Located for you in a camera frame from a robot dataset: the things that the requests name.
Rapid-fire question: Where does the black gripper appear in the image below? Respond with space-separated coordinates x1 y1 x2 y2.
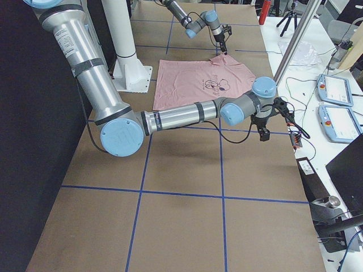
213 32 227 54
251 109 276 141

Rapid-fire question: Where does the pink t-shirt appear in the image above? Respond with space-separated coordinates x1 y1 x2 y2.
153 54 256 110

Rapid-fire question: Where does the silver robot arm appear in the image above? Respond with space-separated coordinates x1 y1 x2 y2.
26 1 277 157
159 0 232 55

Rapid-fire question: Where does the orange connector box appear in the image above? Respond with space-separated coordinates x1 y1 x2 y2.
288 126 302 150

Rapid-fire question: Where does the red cylinder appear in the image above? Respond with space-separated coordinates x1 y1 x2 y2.
259 0 271 26

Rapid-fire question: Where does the black tripod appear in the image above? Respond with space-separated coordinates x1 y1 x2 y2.
276 1 298 37

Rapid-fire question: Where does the near teach pendant tablet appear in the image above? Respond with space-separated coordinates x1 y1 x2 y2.
318 105 362 144

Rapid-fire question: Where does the teach pendant tablet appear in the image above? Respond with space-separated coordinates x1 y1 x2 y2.
316 74 354 107
318 105 362 144

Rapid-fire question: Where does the clear plastic bag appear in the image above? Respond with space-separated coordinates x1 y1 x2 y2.
290 41 322 66

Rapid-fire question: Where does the brown paper table cover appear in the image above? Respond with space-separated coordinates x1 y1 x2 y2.
25 2 327 272

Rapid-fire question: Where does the far teach pendant tablet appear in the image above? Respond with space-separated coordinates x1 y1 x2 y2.
316 74 354 107

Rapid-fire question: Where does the black monitor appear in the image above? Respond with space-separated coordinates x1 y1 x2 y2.
326 134 363 210

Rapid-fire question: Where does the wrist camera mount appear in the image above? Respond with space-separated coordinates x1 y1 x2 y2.
222 24 232 36
273 97 294 122

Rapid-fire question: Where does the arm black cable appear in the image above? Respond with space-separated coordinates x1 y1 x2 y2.
202 118 255 144

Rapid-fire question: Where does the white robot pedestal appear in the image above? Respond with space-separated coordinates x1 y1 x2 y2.
102 0 153 93

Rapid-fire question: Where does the aluminium frame post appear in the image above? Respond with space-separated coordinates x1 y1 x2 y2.
273 0 321 86

